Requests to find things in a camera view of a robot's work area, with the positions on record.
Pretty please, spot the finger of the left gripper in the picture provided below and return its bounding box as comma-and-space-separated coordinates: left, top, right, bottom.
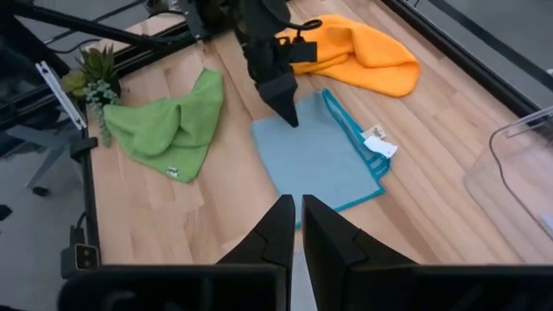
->
257, 73, 300, 129

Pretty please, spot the orange microfiber towel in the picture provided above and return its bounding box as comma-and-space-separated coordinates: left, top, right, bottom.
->
276, 15, 423, 98

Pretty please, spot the white bar bracket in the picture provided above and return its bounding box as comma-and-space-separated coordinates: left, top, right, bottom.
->
34, 60, 87, 130

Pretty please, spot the artificial succulent plant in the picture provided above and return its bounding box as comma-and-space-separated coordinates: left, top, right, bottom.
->
60, 45, 123, 148

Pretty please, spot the black aluminium table frame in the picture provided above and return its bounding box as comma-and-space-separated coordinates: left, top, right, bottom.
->
0, 0, 541, 277

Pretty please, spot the small black table camera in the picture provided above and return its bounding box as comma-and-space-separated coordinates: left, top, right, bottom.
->
60, 224, 101, 280

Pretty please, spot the green microfiber towel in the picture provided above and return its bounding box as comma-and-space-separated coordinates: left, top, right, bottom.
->
102, 67, 225, 184

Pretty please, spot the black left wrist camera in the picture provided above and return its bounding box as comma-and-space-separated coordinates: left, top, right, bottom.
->
288, 41, 319, 65

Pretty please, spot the clear plastic bin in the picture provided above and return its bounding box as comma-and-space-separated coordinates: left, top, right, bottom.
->
464, 105, 553, 243

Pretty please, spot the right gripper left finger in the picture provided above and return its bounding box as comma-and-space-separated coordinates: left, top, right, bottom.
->
215, 194, 296, 311

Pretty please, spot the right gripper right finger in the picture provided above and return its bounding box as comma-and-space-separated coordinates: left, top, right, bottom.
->
301, 194, 418, 311

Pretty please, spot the white towel care label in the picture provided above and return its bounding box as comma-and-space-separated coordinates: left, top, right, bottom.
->
362, 135, 399, 159

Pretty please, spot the light blue microfiber towel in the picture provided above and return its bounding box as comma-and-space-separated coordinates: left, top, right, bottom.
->
251, 88, 392, 229

